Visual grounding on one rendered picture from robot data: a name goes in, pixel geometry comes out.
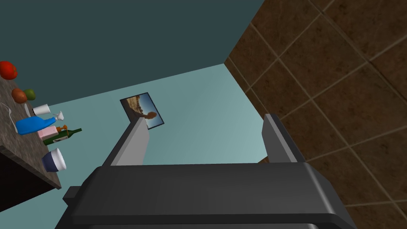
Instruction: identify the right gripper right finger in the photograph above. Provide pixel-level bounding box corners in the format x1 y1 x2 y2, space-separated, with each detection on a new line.
262 113 306 164

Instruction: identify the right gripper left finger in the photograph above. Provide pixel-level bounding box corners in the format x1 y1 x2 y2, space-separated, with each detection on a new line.
101 117 150 167

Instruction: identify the framed landscape picture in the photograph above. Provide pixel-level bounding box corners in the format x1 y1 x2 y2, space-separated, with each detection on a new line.
119 92 165 130

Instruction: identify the dark green wine bottle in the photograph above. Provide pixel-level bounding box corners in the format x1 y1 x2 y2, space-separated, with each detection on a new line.
43 128 83 146

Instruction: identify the navy and white mug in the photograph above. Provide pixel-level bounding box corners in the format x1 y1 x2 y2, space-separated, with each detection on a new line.
41 147 67 173

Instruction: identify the pink soap dispenser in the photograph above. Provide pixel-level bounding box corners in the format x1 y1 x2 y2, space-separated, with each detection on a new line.
37 124 69 141

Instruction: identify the white cup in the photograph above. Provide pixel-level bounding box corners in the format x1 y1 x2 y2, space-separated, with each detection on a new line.
32 103 51 116

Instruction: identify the blue spray bottle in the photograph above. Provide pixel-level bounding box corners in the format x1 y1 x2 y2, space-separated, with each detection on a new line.
15 111 65 136

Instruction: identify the white fork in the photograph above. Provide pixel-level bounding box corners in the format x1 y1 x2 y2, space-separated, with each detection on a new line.
0 102 18 134

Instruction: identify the brown potato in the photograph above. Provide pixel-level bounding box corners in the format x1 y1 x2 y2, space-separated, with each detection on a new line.
11 88 28 104

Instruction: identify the red tomato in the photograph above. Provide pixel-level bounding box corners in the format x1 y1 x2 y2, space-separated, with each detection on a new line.
0 61 18 80

